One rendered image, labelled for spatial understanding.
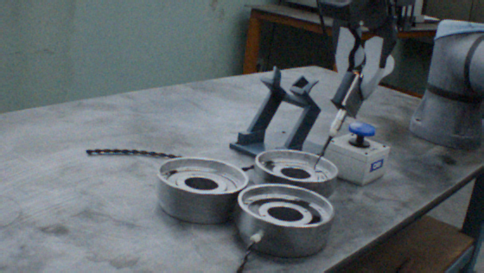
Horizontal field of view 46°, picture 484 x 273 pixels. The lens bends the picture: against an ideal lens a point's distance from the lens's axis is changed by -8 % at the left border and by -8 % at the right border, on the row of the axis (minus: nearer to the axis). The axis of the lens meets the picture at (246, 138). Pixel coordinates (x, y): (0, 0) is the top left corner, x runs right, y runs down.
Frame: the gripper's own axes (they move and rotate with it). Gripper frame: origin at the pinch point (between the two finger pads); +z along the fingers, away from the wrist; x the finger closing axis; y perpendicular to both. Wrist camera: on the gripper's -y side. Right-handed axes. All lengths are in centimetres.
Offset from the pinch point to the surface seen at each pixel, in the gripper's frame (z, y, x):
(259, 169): 9.4, -15.1, 2.1
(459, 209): 94, 205, 45
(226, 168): 9.6, -18.2, 4.7
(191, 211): 11.3, -27.3, 0.9
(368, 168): 10.7, 1.5, -3.8
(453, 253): 38, 44, -7
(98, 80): 47, 75, 164
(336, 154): 9.9, 0.3, 1.1
